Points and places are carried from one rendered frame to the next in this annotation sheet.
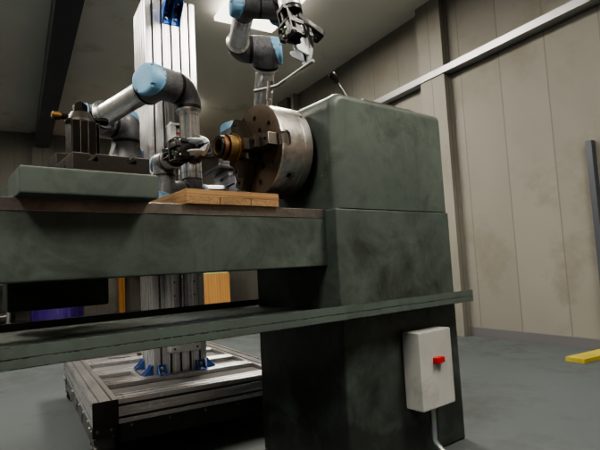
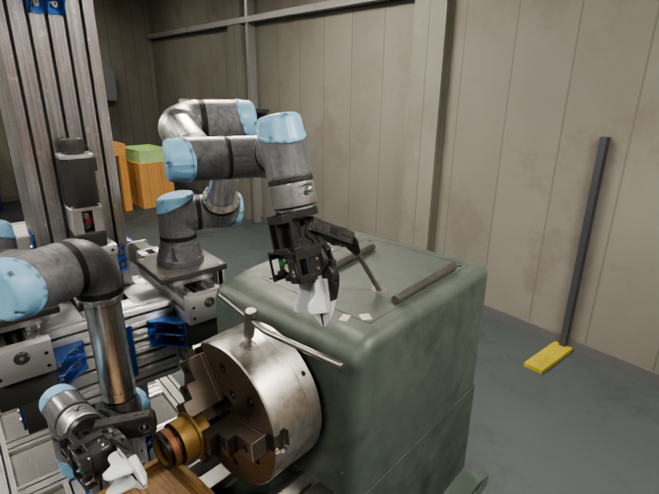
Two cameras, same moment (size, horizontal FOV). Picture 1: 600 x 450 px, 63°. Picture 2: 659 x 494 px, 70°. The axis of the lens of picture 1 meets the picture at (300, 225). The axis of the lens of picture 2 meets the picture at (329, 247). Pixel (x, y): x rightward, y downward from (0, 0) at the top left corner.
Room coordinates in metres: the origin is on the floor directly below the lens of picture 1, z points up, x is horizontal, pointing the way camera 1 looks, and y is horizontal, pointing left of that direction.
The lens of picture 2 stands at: (0.82, 0.06, 1.73)
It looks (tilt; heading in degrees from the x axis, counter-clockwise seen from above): 20 degrees down; 350
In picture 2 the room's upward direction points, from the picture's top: 1 degrees clockwise
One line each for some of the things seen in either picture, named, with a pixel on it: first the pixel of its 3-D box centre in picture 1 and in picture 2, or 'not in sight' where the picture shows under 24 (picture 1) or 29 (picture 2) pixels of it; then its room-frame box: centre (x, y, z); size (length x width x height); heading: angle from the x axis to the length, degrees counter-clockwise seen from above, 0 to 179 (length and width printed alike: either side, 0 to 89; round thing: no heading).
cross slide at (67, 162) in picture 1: (87, 179); not in sight; (1.31, 0.57, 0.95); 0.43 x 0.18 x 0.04; 38
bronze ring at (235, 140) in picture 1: (229, 147); (183, 439); (1.57, 0.21, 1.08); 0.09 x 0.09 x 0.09; 38
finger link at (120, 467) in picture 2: (196, 140); (121, 469); (1.50, 0.31, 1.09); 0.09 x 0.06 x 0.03; 38
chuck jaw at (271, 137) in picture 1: (264, 142); (243, 438); (1.55, 0.10, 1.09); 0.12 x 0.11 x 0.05; 38
